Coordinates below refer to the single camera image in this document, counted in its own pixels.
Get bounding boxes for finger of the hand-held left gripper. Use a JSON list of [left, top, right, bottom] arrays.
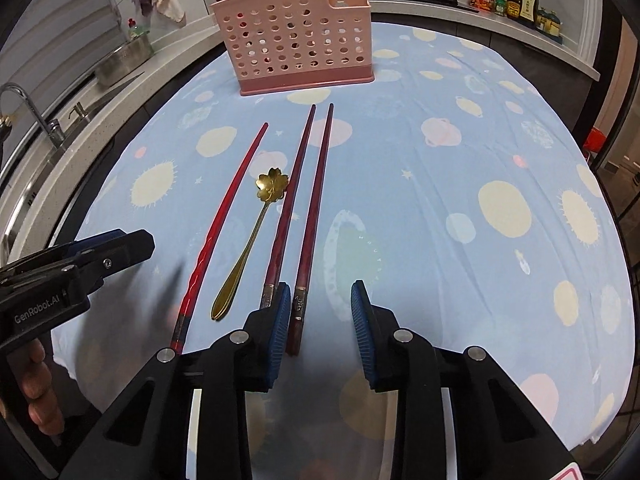
[[50, 228, 129, 259], [65, 229, 156, 287]]

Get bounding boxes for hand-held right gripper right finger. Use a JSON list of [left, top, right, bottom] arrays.
[[350, 280, 573, 480]]

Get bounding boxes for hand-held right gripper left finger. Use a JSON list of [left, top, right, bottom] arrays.
[[59, 281, 292, 480]]

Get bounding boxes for maroon chopstick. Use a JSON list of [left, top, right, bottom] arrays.
[[257, 104, 318, 313], [286, 103, 335, 356]]

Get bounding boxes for gold flower spoon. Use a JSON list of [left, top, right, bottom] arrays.
[[211, 166, 292, 322]]

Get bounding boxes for pink perforated utensil holder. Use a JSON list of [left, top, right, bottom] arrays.
[[210, 0, 375, 98]]

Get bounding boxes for person's left hand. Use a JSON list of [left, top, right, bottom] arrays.
[[19, 339, 67, 437]]

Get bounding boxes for blue dotted tablecloth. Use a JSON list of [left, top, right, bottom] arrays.
[[50, 22, 633, 480]]

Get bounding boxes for steel kitchen sink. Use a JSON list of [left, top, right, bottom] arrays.
[[0, 72, 147, 171]]

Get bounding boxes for chrome faucet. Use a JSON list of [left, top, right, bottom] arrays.
[[0, 84, 67, 149]]

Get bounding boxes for stainless steel pot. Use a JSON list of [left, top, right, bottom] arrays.
[[93, 35, 154, 89]]

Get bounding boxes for window blind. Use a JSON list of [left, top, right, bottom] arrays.
[[0, 0, 122, 92]]

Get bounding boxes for glass door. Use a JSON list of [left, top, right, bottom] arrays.
[[575, 5, 640, 231]]

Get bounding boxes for green seasoning jars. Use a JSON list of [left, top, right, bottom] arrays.
[[535, 7, 564, 39]]

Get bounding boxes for dark soy sauce bottle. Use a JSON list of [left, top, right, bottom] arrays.
[[517, 0, 542, 29]]

